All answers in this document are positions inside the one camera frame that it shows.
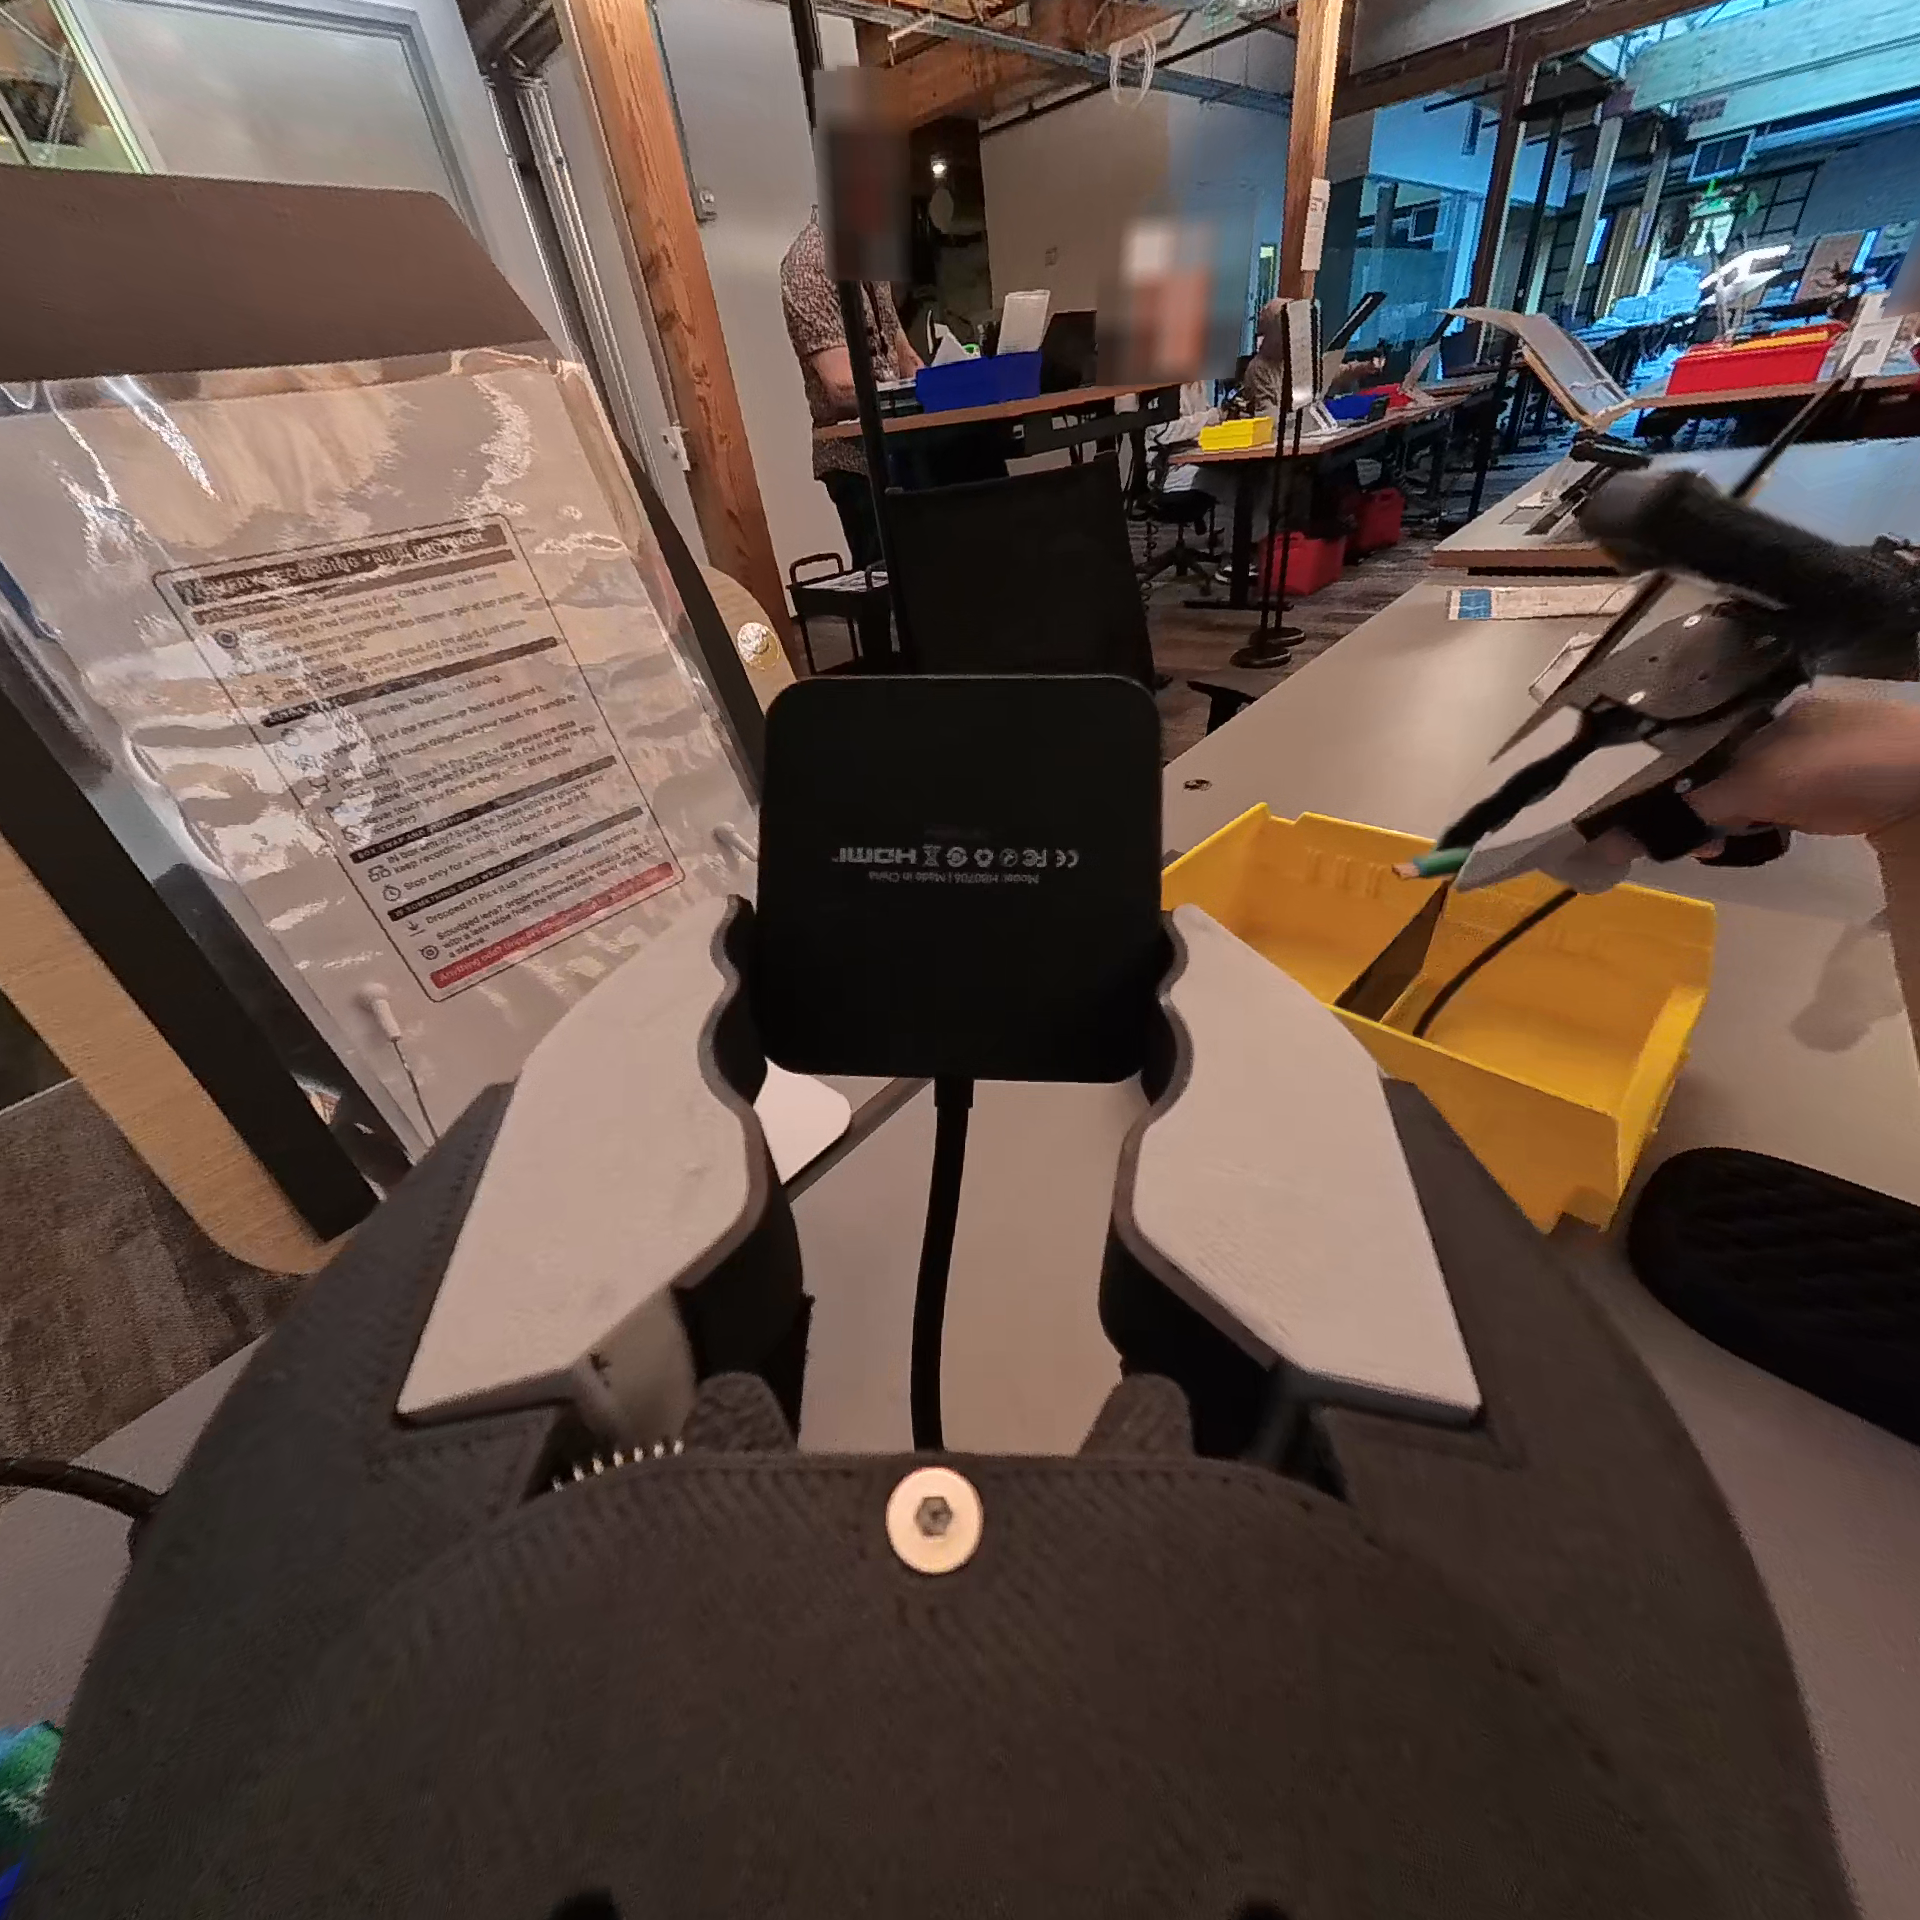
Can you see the black mesh wrist rest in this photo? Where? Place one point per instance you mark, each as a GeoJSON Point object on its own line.
{"type": "Point", "coordinates": [1786, 1290]}

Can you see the yellow storage bin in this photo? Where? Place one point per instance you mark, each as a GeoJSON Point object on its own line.
{"type": "Point", "coordinates": [1236, 435]}

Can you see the black square hdmi adapter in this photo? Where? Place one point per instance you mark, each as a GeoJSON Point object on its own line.
{"type": "Point", "coordinates": [961, 780]}

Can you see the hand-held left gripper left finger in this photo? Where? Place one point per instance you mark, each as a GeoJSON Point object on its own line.
{"type": "Point", "coordinates": [599, 1186]}

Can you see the yellow smiley sticker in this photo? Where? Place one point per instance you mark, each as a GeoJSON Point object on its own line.
{"type": "Point", "coordinates": [756, 645]}

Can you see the instruction sheet in plastic sleeve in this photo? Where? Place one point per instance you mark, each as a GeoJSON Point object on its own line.
{"type": "Point", "coordinates": [420, 721]}

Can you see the blue storage bin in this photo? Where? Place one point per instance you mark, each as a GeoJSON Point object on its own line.
{"type": "Point", "coordinates": [974, 382]}

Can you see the red storage bin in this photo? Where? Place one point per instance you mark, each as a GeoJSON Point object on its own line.
{"type": "Point", "coordinates": [1305, 569]}
{"type": "Point", "coordinates": [1746, 369]}
{"type": "Point", "coordinates": [1376, 523]}

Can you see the person's right hand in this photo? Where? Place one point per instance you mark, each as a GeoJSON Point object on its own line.
{"type": "Point", "coordinates": [1828, 765]}

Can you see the yellow plastic bin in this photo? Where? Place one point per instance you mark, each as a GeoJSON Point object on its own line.
{"type": "Point", "coordinates": [1499, 1110]}

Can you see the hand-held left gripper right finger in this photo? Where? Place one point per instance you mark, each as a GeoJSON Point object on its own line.
{"type": "Point", "coordinates": [1289, 1201]}

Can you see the colourful printed clothing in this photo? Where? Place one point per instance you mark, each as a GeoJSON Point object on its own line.
{"type": "Point", "coordinates": [23, 1801]}

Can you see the wooden post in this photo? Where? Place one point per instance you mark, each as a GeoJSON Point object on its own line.
{"type": "Point", "coordinates": [1307, 149]}
{"type": "Point", "coordinates": [660, 226]}

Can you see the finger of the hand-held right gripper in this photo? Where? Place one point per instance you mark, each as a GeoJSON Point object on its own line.
{"type": "Point", "coordinates": [1530, 780]}
{"type": "Point", "coordinates": [1560, 857]}

